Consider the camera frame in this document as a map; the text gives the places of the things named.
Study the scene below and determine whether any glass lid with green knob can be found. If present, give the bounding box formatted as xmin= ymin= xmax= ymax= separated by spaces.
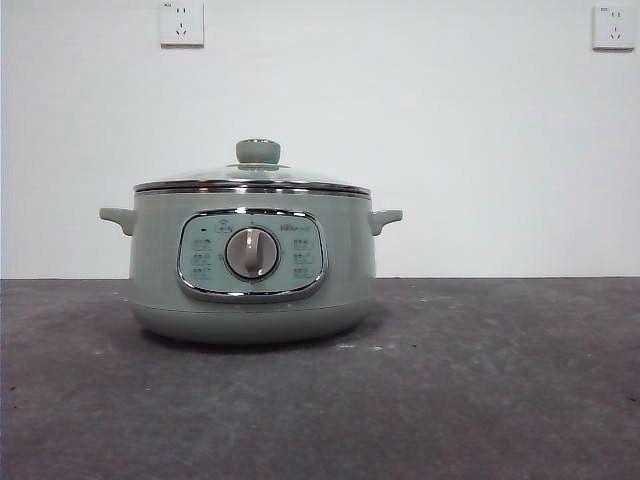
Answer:
xmin=133 ymin=138 xmax=373 ymax=196

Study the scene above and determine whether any green electric cooking pot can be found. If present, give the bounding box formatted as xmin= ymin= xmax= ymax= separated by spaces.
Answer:
xmin=98 ymin=191 xmax=404 ymax=345

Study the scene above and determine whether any white wall socket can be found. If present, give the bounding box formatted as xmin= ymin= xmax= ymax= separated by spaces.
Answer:
xmin=159 ymin=0 xmax=205 ymax=49
xmin=592 ymin=4 xmax=630 ymax=52

